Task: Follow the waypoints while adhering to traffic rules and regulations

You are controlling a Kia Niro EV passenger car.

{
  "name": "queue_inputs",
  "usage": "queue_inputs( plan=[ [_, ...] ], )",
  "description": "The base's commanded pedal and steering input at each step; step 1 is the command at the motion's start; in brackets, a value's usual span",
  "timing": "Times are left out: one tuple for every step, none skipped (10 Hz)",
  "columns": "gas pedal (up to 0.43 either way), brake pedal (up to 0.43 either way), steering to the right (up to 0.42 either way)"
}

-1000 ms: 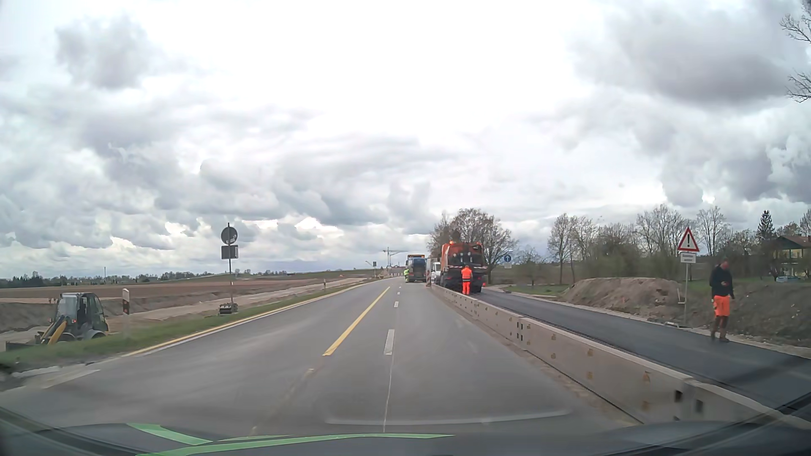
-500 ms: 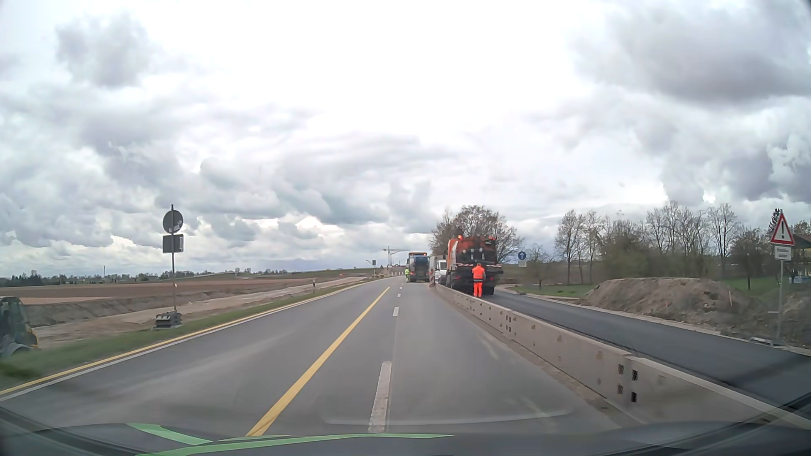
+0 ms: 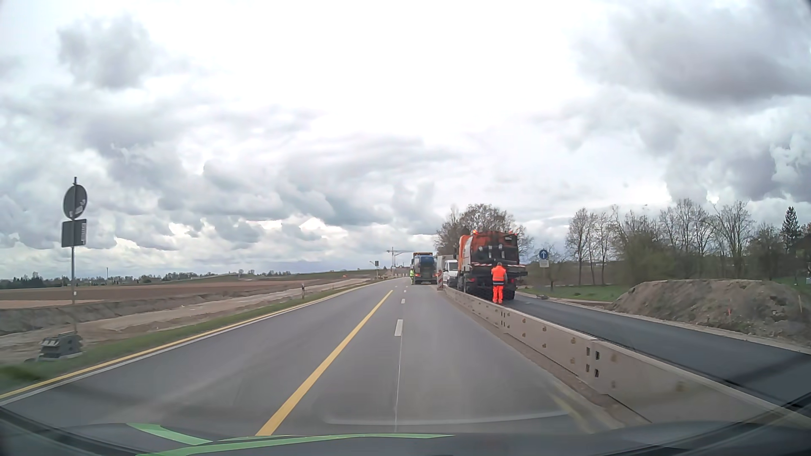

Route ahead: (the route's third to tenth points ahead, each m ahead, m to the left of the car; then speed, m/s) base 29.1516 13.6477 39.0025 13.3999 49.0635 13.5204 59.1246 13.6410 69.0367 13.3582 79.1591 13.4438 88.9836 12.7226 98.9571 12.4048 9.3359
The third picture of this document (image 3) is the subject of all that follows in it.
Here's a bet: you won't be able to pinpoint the dark lorry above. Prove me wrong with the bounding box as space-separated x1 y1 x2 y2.
412 252 438 285

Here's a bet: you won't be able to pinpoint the large bare tree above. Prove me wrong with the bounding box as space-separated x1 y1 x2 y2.
435 203 534 257

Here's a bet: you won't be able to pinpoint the orange lorry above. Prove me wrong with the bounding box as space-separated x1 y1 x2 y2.
456 230 528 301

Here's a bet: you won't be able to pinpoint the grey asphalt road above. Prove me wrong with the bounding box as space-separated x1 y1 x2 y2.
0 277 625 438

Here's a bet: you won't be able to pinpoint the road markings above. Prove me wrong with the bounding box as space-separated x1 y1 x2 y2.
0 279 596 438

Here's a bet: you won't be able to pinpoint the grass field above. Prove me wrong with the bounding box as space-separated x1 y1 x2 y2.
518 276 811 302

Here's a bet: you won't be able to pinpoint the concrete barrier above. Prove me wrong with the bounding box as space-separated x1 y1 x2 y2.
442 285 811 424

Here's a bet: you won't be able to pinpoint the car's own bonnet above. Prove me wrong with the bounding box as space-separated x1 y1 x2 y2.
0 405 811 456

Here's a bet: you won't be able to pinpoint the row of bare trees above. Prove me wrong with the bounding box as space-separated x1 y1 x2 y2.
564 199 811 286

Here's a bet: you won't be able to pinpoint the bare earth field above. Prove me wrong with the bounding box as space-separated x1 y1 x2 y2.
0 277 371 365

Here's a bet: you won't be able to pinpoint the grass verge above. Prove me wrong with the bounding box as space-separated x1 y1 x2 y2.
0 280 381 392

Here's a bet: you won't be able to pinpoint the distant line of trees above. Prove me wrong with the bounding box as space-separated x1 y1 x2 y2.
0 269 292 290

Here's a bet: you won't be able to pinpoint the dark new asphalt road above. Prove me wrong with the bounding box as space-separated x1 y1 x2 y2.
503 293 811 406

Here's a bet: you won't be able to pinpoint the mound of earth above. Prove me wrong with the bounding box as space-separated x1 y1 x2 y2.
605 279 811 346

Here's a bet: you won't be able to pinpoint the round road sign on post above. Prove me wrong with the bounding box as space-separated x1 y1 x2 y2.
39 176 89 361

